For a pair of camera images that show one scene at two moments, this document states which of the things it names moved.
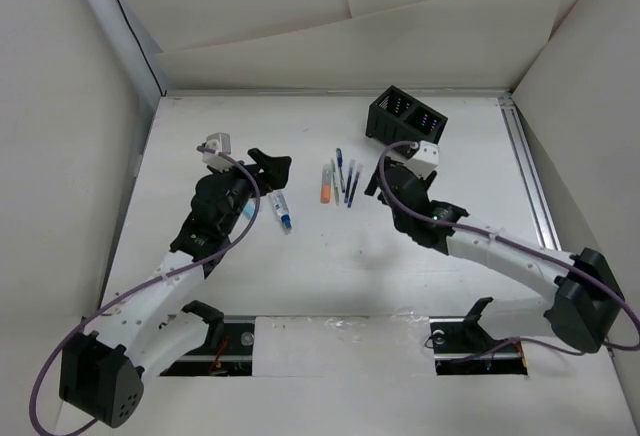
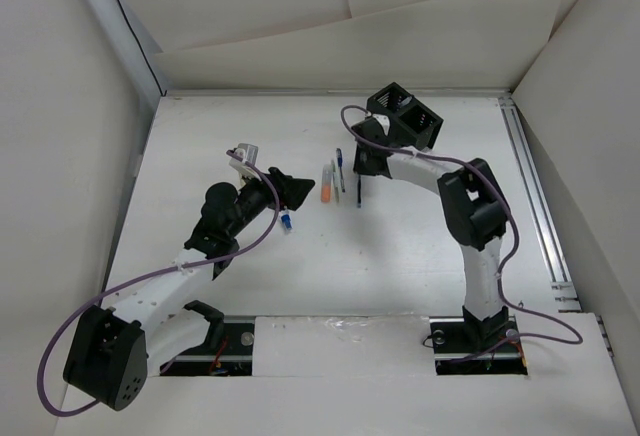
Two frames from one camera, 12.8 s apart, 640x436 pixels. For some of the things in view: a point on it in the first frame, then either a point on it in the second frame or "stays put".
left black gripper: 274,169 → 291,190
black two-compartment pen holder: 397,117 stays put
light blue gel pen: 350,174 → 359,190
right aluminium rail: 536,203 stays put
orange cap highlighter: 326,185 stays put
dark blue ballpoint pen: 340,167 stays put
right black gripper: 373,183 → 360,166
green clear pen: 335,182 stays put
